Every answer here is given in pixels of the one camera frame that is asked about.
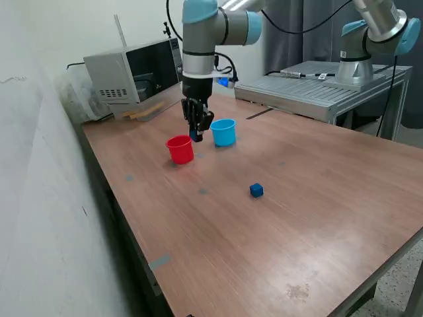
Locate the long grey tape strip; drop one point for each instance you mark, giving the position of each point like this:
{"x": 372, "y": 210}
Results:
{"x": 160, "y": 261}

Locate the red plastic cup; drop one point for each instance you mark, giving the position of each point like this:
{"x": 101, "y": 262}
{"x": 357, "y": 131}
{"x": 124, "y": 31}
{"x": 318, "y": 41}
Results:
{"x": 180, "y": 153}

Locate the black camera mount stud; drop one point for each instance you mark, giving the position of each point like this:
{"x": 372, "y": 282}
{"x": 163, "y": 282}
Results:
{"x": 168, "y": 30}

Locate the blue plastic cup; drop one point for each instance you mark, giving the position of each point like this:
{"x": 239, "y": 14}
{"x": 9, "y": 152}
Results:
{"x": 224, "y": 137}

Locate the dark grey curtain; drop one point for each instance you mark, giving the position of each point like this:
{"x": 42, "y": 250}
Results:
{"x": 297, "y": 49}

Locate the small blue cube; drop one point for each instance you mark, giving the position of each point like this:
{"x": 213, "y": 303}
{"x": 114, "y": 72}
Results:
{"x": 256, "y": 191}
{"x": 193, "y": 136}

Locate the light wooden stick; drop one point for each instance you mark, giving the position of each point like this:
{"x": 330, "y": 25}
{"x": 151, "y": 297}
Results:
{"x": 133, "y": 116}
{"x": 155, "y": 106}

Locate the aluminium robot base table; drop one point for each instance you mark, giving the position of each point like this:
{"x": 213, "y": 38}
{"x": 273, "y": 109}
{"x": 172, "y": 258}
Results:
{"x": 297, "y": 95}

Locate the wrist camera with white bracket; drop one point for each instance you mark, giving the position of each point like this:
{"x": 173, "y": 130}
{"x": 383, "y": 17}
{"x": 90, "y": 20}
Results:
{"x": 226, "y": 82}

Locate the thin white rod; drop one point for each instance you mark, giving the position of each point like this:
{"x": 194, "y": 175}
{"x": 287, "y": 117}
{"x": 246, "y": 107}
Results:
{"x": 119, "y": 29}

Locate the silver microwave oven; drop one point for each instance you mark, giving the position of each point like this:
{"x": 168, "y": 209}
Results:
{"x": 109, "y": 72}

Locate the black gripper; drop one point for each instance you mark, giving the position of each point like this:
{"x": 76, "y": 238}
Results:
{"x": 197, "y": 90}

